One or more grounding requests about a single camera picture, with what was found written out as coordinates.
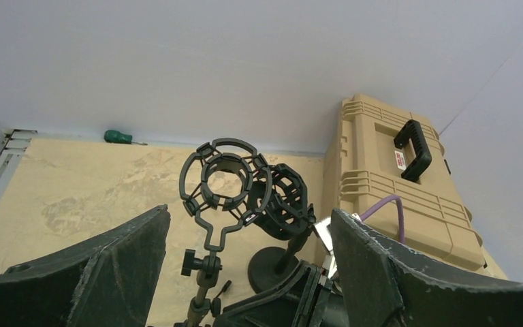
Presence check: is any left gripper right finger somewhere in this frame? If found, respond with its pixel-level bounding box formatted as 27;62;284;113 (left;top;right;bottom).
330;209;523;326

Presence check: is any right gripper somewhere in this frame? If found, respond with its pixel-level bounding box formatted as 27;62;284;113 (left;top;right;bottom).
214;260;350;327

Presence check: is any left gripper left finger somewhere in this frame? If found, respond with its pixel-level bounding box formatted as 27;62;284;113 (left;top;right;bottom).
0;205;171;326

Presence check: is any black round-base shock mount stand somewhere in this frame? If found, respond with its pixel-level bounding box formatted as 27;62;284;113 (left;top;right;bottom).
247;163;316;294

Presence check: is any black tripod shock mount stand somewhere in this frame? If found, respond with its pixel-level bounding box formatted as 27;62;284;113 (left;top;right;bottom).
178;138;272;326

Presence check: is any tan plastic tool case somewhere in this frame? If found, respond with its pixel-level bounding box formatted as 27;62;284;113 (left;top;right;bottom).
320;94;486;274

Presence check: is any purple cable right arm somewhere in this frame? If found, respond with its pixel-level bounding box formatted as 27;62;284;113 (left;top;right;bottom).
360;195;407;245

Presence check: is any green-handled screwdriver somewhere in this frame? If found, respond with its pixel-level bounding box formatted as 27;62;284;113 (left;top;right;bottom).
104;129;148;146

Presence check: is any aluminium frame rail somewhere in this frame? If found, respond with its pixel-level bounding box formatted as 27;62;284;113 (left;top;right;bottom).
0;129;38;183

